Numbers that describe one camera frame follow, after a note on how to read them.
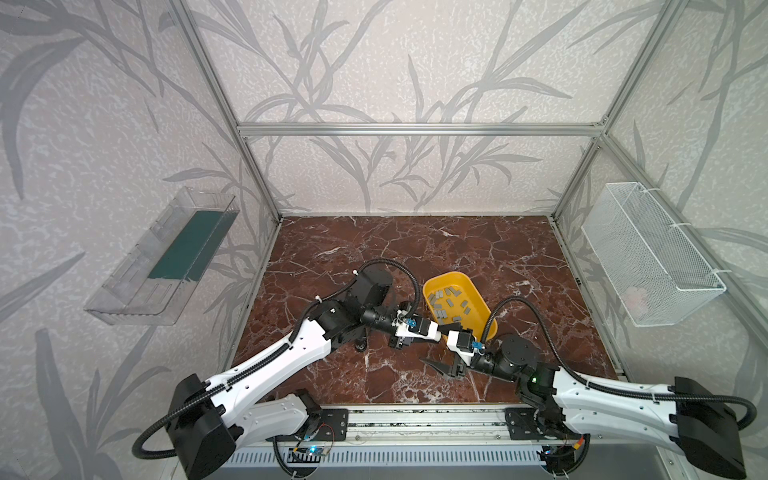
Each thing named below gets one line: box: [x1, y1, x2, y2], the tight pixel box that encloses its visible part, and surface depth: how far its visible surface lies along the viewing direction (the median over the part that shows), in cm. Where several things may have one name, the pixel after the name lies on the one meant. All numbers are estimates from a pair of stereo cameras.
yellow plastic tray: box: [423, 272, 498, 341], surface depth 98 cm
